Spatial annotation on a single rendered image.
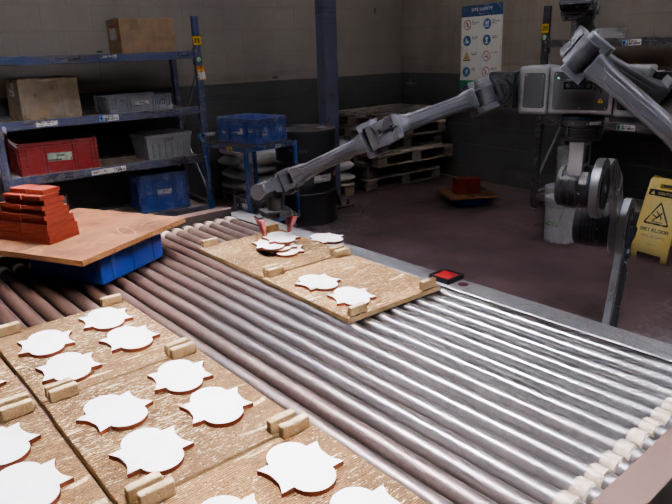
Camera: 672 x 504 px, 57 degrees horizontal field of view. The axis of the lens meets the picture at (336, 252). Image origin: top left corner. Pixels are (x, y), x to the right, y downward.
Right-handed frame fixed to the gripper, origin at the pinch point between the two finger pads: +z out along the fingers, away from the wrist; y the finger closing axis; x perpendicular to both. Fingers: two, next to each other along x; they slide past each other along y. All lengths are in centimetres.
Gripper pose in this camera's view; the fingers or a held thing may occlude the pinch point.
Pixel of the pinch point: (276, 233)
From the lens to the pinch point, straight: 225.0
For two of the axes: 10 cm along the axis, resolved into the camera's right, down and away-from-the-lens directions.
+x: -4.7, -2.9, 8.4
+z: 0.1, 9.4, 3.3
